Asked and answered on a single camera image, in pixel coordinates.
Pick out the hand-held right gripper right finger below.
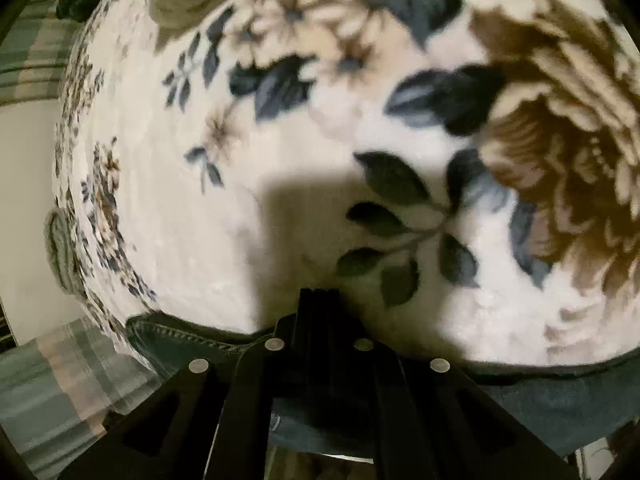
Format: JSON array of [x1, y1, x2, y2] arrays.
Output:
[[320, 287, 581, 480]]

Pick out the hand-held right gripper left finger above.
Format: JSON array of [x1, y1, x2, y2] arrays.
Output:
[[59, 287, 321, 480]]

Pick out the dark blue denim pants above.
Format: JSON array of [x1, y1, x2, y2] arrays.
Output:
[[125, 312, 640, 461]]

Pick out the floral printed blanket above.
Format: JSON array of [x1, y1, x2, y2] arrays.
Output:
[[44, 0, 640, 376]]

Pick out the striped plaid bedsheet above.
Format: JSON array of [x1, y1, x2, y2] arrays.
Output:
[[0, 317, 163, 480]]

